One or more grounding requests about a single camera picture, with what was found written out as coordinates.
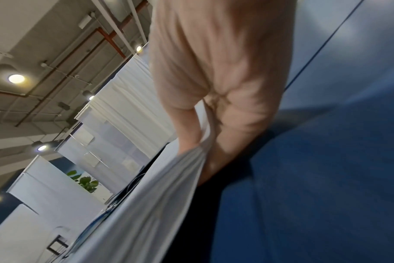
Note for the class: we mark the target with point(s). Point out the person's right hand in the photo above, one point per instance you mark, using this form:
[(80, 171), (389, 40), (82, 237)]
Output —
[(223, 51)]

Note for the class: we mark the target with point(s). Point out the gathered printed papers stack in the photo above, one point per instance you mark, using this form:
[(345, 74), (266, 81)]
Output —
[(151, 218)]

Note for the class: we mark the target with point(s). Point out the white curtain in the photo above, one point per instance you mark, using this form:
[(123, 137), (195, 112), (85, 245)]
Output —
[(125, 102)]

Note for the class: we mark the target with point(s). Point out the red ceiling pipe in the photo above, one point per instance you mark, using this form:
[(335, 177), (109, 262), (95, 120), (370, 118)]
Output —
[(112, 42)]

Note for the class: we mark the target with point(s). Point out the small green leafy plant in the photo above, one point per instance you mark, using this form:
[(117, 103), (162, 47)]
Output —
[(86, 181)]

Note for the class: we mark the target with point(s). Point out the black frame chair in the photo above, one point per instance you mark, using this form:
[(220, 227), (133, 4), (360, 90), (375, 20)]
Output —
[(58, 245)]

